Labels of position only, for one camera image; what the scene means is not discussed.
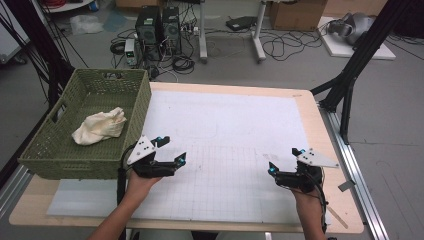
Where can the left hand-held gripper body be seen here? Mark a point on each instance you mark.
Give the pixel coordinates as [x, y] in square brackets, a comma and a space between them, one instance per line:
[141, 151]

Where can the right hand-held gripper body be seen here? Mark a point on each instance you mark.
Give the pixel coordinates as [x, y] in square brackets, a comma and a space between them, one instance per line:
[300, 178]

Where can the cream patterned cloth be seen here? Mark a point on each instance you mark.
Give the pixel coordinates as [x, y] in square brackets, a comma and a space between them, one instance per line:
[100, 126]

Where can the green woven basket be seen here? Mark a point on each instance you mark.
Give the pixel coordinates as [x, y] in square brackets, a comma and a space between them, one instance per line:
[86, 156]

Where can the person's right hand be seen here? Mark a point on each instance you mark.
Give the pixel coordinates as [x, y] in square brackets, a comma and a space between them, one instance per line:
[305, 196]

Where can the person's left hand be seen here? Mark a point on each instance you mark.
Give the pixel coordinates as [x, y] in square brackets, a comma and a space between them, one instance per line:
[141, 186]

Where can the grey tape piece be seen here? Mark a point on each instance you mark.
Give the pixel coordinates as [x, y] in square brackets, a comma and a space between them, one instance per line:
[346, 186]

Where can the thin wooden stick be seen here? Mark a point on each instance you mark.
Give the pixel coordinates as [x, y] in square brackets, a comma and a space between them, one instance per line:
[337, 216]

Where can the white gridded mat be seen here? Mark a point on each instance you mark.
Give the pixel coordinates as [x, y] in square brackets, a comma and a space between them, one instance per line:
[226, 126]

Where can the small white power supply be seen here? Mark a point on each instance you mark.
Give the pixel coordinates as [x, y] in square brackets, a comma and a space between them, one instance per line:
[130, 51]

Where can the large black computer tower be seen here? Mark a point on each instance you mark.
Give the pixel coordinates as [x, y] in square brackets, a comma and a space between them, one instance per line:
[148, 31]

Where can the slim black computer tower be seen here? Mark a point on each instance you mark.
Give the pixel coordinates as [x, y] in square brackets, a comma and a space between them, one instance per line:
[171, 30]

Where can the white floor board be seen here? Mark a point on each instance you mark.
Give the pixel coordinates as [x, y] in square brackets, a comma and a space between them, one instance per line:
[346, 51]

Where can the white desk leg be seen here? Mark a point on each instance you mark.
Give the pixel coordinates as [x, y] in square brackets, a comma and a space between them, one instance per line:
[258, 33]
[202, 33]

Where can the grey headset device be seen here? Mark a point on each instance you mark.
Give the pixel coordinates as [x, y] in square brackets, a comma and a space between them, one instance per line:
[353, 28]

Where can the brown cardboard box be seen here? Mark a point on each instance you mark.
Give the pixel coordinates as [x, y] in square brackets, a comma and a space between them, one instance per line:
[296, 15]

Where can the clear plastic bag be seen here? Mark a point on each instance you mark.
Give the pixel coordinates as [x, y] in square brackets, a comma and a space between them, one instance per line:
[86, 25]

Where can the black flat device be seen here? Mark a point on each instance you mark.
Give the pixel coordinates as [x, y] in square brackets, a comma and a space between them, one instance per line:
[240, 23]

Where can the aluminium floor rail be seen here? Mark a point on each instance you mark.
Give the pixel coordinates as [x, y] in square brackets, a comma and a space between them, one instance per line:
[13, 190]
[360, 186]

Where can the black metal stand frame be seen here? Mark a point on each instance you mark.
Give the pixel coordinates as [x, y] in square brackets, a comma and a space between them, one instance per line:
[366, 50]

